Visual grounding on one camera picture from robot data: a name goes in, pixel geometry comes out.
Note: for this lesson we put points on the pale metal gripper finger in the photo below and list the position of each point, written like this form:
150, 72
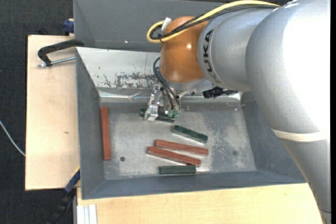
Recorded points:
147, 111
152, 117

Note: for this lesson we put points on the grey metal bin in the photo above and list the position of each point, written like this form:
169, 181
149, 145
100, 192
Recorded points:
147, 133

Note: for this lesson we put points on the red-brown flat block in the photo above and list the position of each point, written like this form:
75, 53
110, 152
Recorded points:
173, 156
181, 147
106, 133

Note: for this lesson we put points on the pale wood flat board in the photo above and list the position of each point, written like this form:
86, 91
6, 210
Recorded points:
50, 118

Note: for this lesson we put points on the black cylinder on white bracket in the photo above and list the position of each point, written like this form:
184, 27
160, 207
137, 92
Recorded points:
214, 92

